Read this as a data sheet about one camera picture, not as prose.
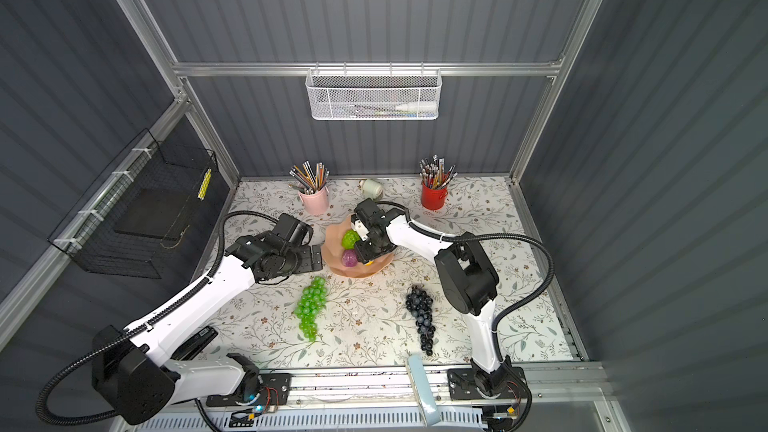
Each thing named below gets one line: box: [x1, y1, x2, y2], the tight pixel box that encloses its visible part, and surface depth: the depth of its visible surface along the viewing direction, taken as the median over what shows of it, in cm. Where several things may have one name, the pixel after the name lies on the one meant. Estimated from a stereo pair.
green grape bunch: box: [295, 276, 328, 342], surface depth 86 cm
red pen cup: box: [421, 184, 448, 210], surface depth 107 cm
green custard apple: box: [342, 229, 360, 250], surface depth 96 cm
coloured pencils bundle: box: [288, 160, 329, 194], surface depth 107 cm
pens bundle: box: [419, 154, 458, 190], surface depth 101 cm
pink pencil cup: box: [298, 187, 329, 215], surface depth 107 cm
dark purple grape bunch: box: [405, 284, 436, 357], surface depth 83 cm
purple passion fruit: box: [341, 249, 359, 267], surface depth 93 cm
